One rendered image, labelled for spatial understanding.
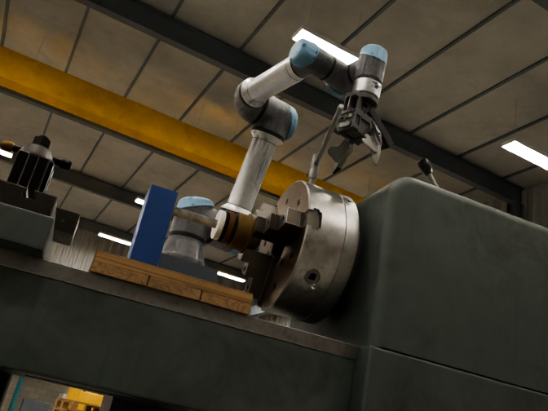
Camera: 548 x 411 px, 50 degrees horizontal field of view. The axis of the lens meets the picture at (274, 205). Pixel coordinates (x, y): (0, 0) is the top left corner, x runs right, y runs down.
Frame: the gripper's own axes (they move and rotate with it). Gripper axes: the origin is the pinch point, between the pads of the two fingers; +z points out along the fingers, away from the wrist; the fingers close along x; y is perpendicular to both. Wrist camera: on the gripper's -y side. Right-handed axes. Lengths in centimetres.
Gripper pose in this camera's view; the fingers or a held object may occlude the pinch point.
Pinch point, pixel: (355, 171)
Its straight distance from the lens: 151.2
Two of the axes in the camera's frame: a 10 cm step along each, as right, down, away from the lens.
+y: -7.5, -3.7, -5.4
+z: -2.3, 9.2, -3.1
